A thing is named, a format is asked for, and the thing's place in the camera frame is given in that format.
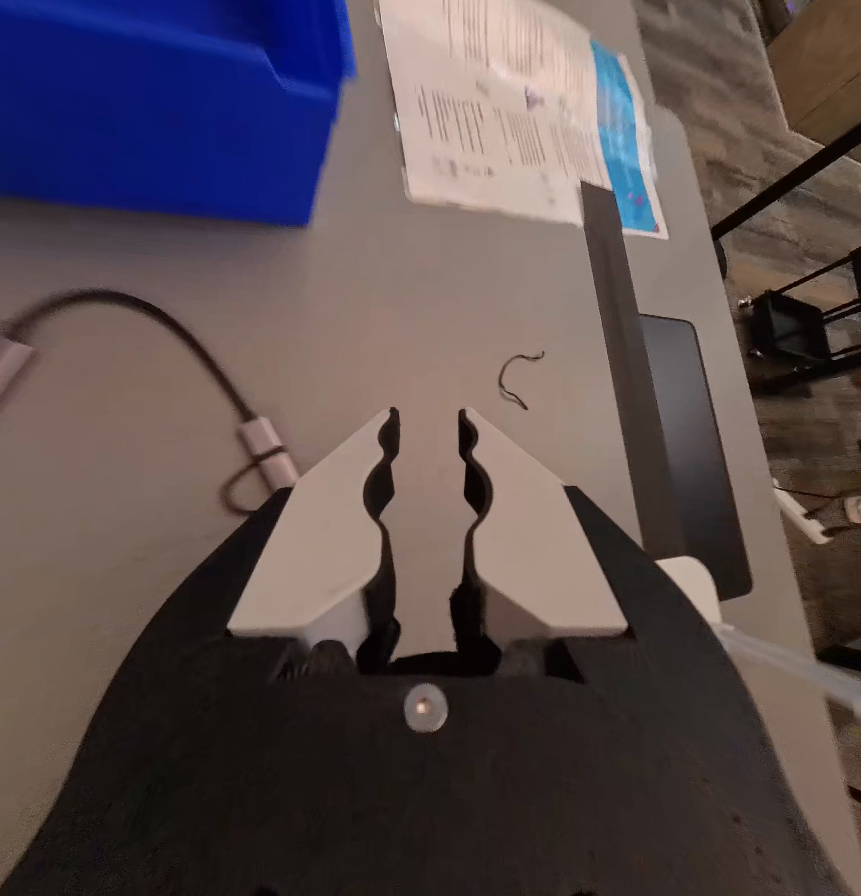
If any small bent wire piece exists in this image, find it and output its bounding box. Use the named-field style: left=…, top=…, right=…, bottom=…
left=498, top=350, right=547, bottom=412

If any black metal stand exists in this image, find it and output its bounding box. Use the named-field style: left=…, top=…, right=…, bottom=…
left=709, top=105, right=861, bottom=396

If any white printed paper sheet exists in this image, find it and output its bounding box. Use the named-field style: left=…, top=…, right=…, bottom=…
left=376, top=0, right=615, bottom=226

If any blue plastic bin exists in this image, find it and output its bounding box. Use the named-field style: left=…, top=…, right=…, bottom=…
left=0, top=0, right=359, bottom=228

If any white power strip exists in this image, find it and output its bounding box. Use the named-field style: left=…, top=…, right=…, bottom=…
left=772, top=478, right=861, bottom=546

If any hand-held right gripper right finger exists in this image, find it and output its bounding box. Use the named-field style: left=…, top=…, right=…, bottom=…
left=450, top=407, right=629, bottom=666

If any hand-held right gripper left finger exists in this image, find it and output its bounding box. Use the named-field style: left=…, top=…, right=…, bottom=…
left=226, top=406, right=402, bottom=666

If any blue printed leaflet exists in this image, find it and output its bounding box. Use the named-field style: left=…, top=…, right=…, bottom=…
left=586, top=38, right=671, bottom=241

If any cardboard box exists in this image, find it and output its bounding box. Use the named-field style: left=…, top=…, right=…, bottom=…
left=765, top=0, right=861, bottom=170

